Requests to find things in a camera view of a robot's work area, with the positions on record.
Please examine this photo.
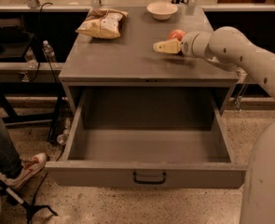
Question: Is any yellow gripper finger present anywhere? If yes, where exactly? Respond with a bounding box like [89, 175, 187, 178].
[153, 38, 181, 54]

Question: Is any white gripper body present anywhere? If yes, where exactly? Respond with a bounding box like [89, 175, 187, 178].
[181, 31, 199, 57]

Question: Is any red apple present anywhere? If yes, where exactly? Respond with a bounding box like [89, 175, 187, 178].
[167, 29, 186, 41]

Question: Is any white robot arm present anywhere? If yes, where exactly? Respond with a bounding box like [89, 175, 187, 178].
[153, 26, 275, 224]

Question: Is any gray cabinet counter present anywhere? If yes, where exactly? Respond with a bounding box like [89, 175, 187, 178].
[60, 6, 238, 110]

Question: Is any open gray top drawer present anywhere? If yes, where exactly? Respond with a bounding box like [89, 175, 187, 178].
[47, 87, 246, 189]

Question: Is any white bowl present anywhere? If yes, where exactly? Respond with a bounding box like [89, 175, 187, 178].
[146, 2, 178, 21]

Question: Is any yellow chip bag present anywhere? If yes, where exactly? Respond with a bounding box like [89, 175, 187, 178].
[76, 8, 129, 39]

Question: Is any clear water bottle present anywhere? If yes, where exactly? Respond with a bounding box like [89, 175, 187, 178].
[43, 40, 57, 63]

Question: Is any plastic bottle on floor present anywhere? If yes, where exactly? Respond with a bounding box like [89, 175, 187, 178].
[57, 118, 72, 146]

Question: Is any black side table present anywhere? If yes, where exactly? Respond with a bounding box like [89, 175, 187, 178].
[0, 17, 64, 143]

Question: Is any white red sneaker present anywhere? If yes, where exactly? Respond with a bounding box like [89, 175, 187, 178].
[7, 153, 48, 190]

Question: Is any blue jeans leg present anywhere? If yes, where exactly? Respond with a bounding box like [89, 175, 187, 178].
[0, 118, 22, 179]

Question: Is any black tripod stand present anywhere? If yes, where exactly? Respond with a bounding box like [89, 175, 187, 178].
[0, 178, 58, 224]

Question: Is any black drawer handle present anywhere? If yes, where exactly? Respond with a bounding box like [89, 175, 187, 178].
[132, 172, 167, 185]

